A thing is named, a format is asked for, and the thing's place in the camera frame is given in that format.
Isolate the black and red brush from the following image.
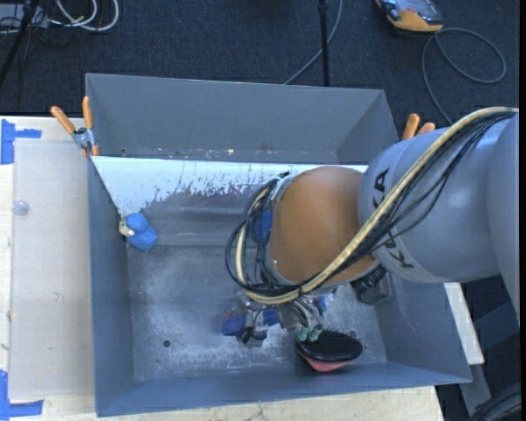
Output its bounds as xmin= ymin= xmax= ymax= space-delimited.
xmin=295 ymin=328 xmax=365 ymax=374

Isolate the grey metal bin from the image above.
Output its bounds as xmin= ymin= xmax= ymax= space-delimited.
xmin=83 ymin=72 xmax=474 ymax=418

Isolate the blue toy animal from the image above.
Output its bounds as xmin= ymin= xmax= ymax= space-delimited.
xmin=117 ymin=211 xmax=159 ymax=253

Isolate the black cylinder on white bracket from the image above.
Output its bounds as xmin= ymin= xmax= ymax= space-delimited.
xmin=349 ymin=266 xmax=392 ymax=305

